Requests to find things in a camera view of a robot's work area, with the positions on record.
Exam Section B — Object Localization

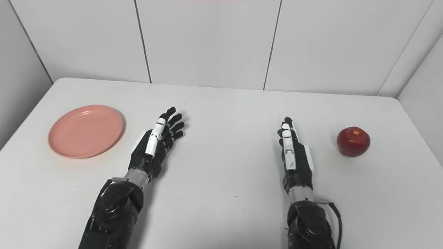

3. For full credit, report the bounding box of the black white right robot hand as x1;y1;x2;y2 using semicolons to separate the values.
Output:
277;117;315;194

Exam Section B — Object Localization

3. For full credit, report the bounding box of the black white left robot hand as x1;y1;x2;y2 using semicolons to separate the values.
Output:
129;107;185;180

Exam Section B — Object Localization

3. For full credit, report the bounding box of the red apple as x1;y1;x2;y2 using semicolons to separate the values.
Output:
336;126;371;158

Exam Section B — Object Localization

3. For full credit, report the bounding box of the pink round plate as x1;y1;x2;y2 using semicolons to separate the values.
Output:
48;105;124;159

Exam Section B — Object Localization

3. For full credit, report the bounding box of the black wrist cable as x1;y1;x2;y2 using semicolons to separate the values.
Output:
314;198;343;249

